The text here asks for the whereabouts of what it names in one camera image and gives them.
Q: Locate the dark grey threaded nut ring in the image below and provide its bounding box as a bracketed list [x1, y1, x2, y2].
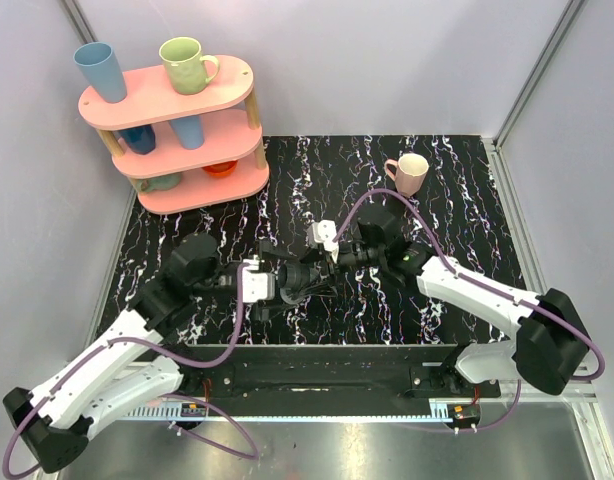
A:
[277, 263, 313, 294]

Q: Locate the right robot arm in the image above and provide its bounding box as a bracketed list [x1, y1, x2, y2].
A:
[304, 205, 591, 397]

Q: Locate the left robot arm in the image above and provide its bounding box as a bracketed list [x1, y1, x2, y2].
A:
[2, 233, 276, 479]

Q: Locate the orange plastic bowl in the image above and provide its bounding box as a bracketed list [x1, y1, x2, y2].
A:
[202, 160, 238, 178]

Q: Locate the pink ceramic mug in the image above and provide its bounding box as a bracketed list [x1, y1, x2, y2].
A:
[384, 153, 429, 198]

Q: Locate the teal ceramic mug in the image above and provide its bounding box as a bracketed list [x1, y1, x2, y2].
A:
[130, 173, 182, 194]

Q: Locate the pink three-tier shelf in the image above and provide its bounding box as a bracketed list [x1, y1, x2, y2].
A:
[78, 55, 270, 215]

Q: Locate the light blue cup middle shelf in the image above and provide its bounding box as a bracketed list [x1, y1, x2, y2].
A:
[169, 115, 205, 150]

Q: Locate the dark blue mug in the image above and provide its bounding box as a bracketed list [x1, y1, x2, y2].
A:
[118, 124, 156, 155]

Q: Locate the green ceramic mug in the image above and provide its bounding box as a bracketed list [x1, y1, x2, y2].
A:
[159, 37, 220, 95]

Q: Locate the light blue tall cup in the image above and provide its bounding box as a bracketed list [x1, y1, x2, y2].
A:
[73, 42, 127, 103]

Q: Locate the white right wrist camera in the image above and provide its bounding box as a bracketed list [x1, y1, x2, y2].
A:
[307, 220, 338, 253]

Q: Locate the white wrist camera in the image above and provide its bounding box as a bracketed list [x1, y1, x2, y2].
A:
[307, 220, 338, 253]
[241, 259, 276, 304]

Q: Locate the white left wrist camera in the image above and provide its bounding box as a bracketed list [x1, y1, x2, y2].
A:
[241, 259, 276, 304]

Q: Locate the aluminium frame rail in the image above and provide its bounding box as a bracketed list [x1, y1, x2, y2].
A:
[118, 384, 596, 423]

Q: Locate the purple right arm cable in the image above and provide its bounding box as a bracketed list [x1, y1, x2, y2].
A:
[331, 189, 606, 434]

